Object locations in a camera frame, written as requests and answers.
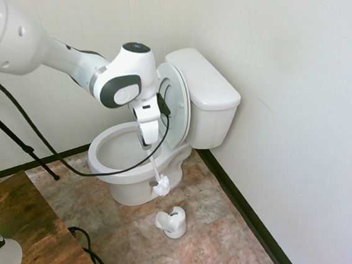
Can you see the black baseboard strip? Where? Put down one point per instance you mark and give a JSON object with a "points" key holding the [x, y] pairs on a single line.
{"points": [[67, 154], [263, 224]]}

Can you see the black camera tripod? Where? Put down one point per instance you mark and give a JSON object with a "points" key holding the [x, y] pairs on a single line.
{"points": [[10, 134]]}

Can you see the white toilet bowl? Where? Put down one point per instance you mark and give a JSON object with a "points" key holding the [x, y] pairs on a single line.
{"points": [[126, 189]]}

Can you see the white toilet brush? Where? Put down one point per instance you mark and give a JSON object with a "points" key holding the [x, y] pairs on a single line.
{"points": [[162, 187]]}

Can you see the white toilet tank lid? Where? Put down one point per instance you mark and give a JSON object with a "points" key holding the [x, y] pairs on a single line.
{"points": [[206, 78]]}

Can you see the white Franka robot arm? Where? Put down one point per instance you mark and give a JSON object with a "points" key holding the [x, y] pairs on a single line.
{"points": [[46, 54]]}

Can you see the white toilet brush holder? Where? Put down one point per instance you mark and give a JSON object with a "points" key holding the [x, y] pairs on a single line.
{"points": [[173, 227]]}

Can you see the wrist-mounted camera box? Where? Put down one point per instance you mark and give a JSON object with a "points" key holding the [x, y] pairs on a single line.
{"points": [[163, 106]]}

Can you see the wooden table top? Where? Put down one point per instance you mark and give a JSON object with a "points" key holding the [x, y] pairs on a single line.
{"points": [[39, 228]]}

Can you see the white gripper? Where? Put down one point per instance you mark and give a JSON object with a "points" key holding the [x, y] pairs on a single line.
{"points": [[149, 120]]}

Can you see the white toilet seat lid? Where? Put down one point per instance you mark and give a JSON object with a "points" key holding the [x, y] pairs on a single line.
{"points": [[174, 97]]}

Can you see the white toilet tank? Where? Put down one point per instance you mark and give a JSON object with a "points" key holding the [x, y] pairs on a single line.
{"points": [[212, 126]]}

